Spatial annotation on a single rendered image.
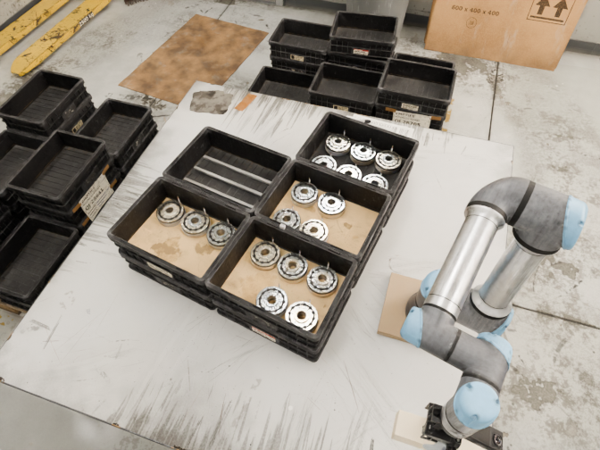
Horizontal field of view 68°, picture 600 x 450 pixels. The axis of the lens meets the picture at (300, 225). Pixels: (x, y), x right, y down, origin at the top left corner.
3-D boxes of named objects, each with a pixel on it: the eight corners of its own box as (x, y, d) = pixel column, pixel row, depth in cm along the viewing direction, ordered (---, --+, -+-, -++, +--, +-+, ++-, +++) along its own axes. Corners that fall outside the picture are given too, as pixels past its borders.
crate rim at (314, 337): (358, 263, 143) (359, 260, 141) (317, 344, 128) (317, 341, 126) (253, 218, 154) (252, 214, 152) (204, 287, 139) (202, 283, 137)
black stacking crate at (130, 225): (254, 234, 162) (251, 215, 153) (209, 299, 147) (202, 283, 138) (168, 195, 173) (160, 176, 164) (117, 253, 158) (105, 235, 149)
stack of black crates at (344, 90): (378, 116, 295) (385, 72, 267) (367, 147, 279) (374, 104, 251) (320, 104, 303) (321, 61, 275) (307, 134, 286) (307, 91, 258)
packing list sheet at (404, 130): (414, 126, 209) (415, 125, 208) (405, 161, 196) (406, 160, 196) (347, 112, 215) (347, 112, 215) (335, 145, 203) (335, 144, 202)
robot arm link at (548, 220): (456, 299, 145) (534, 170, 105) (502, 321, 140) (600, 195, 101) (445, 326, 137) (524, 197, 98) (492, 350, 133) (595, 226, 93)
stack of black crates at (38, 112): (73, 127, 294) (40, 68, 257) (112, 136, 288) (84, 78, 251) (35, 170, 272) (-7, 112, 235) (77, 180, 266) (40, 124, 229)
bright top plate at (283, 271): (312, 260, 150) (312, 259, 149) (299, 284, 145) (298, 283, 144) (286, 249, 152) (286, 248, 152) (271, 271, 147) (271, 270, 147)
